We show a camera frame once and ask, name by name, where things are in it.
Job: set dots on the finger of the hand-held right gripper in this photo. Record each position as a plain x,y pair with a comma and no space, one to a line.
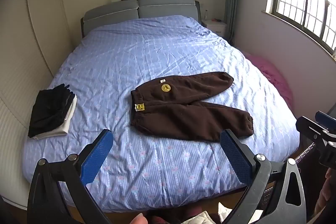
326,117
309,128

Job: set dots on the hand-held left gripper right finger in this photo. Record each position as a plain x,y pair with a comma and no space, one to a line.
236,158

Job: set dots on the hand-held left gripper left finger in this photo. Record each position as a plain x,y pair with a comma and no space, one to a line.
96,158

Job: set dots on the brown pants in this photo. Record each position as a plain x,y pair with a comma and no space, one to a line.
178,108

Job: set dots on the person's right hand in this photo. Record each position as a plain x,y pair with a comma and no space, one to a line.
326,197

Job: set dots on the person's left hand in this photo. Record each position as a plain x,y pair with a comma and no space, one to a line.
139,219

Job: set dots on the white folded cloth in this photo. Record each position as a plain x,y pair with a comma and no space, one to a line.
68,119

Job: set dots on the pink blanket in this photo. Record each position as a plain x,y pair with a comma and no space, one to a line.
273,77

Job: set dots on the black folded clothes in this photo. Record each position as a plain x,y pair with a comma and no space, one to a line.
48,111

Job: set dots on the dark red cloth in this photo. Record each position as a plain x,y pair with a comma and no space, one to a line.
168,217

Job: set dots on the bed with blue sheet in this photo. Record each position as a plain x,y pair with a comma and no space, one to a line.
157,50

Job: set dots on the white nightstand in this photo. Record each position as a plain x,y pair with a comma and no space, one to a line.
215,27

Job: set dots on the white wardrobe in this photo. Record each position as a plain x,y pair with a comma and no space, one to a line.
31,37

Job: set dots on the clear bottle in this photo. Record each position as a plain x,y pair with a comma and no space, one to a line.
207,14

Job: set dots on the grey padded headboard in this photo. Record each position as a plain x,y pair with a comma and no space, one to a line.
162,7

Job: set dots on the wooden bed frame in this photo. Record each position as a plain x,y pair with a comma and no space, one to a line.
228,196

